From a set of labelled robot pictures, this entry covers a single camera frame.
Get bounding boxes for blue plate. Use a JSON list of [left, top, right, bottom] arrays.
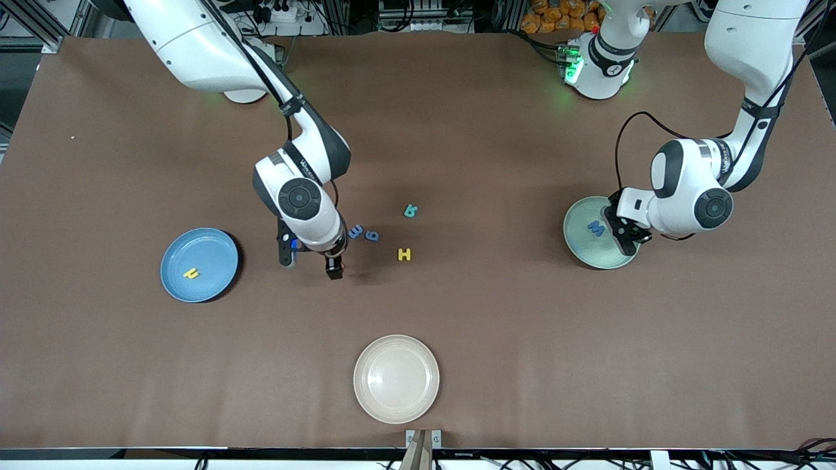
[[160, 227, 240, 304]]

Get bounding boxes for white power strip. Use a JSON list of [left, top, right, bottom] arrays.
[[379, 0, 474, 33], [251, 0, 327, 37]]

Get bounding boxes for pale green plate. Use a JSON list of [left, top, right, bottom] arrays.
[[563, 196, 642, 270]]

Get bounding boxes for aluminium frame profile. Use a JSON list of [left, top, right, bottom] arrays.
[[0, 0, 92, 53], [787, 0, 836, 50]]

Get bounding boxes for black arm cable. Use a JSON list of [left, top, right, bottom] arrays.
[[199, 0, 340, 223], [614, 0, 814, 200]]

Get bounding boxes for beige plate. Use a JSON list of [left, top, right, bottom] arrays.
[[353, 334, 440, 425]]

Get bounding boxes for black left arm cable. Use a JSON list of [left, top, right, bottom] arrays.
[[614, 0, 814, 200]]

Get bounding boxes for orange snack bags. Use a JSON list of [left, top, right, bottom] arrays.
[[521, 0, 605, 35]]

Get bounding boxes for grey metal bracket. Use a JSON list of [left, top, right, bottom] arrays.
[[405, 429, 443, 451]]

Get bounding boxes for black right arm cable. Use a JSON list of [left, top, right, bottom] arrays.
[[199, 0, 340, 223]]

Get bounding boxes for brown table cover mat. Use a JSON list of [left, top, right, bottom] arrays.
[[0, 29, 836, 451]]

